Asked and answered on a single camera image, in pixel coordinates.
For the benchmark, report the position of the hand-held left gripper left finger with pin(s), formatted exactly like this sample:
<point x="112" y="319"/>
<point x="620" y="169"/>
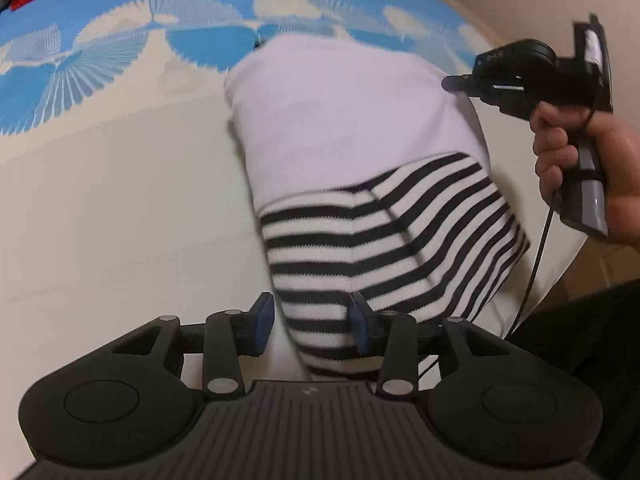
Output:
<point x="263" y="317"/>

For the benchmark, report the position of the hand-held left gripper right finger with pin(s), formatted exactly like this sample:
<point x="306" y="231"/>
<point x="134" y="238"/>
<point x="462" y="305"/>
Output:
<point x="359" y="324"/>

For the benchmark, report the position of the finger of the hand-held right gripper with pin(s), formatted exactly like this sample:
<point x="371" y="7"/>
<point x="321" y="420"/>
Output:
<point x="462" y="82"/>

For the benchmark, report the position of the black white striped shirt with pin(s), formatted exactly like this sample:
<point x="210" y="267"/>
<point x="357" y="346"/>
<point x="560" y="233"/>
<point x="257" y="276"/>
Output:
<point x="350" y="135"/>

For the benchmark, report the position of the person's right hand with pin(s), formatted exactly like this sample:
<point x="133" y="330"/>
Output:
<point x="615" y="170"/>

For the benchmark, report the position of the blue white printed blanket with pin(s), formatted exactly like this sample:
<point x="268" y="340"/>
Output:
<point x="100" y="185"/>

